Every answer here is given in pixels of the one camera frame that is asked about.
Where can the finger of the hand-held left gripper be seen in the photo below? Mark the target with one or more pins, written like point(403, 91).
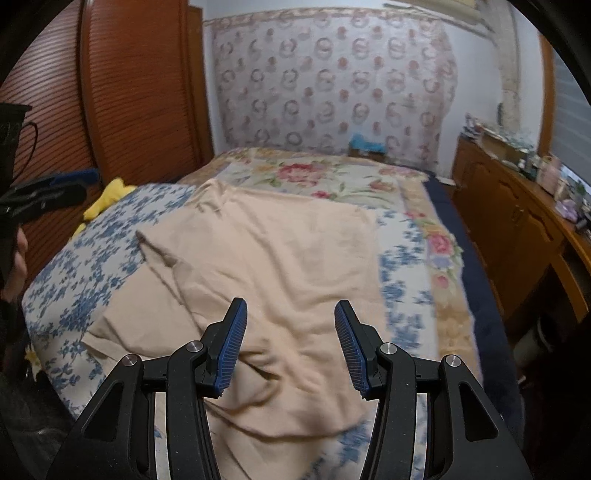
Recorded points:
point(74, 177)
point(41, 198)

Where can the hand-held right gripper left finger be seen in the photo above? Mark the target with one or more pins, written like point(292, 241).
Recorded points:
point(231, 350)

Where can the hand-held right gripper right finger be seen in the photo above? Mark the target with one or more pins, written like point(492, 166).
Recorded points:
point(351, 350)

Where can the beige garment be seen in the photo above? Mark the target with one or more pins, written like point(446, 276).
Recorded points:
point(277, 258)

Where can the person's left hand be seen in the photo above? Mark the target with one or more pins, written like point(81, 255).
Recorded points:
point(18, 267)

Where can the yellow cloth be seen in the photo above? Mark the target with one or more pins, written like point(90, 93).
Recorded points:
point(108, 198)

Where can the blue floral white quilt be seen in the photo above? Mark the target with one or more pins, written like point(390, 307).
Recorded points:
point(92, 258)

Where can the wooden wardrobe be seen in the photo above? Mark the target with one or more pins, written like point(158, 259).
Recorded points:
point(138, 92)

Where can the navy mattress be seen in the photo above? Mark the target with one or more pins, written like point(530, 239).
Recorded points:
point(480, 295)

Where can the pink flower bed blanket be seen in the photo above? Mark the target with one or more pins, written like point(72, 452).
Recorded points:
point(323, 175)

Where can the white bin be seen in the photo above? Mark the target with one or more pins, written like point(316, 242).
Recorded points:
point(535, 346)

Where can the person's dark clothing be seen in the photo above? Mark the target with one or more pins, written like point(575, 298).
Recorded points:
point(27, 406)

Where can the small blue cloth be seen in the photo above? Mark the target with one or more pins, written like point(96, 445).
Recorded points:
point(367, 142)

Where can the wooden cabinet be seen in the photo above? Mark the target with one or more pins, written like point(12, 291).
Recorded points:
point(508, 212)

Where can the row of cabinet-top clutter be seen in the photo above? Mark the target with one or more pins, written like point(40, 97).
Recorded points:
point(554, 175)

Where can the window blind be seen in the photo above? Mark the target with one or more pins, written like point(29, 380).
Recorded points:
point(570, 120)

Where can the pale curtain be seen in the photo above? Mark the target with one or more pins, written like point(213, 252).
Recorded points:
point(508, 69)

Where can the wooden window frame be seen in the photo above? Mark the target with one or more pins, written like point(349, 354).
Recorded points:
point(547, 92)

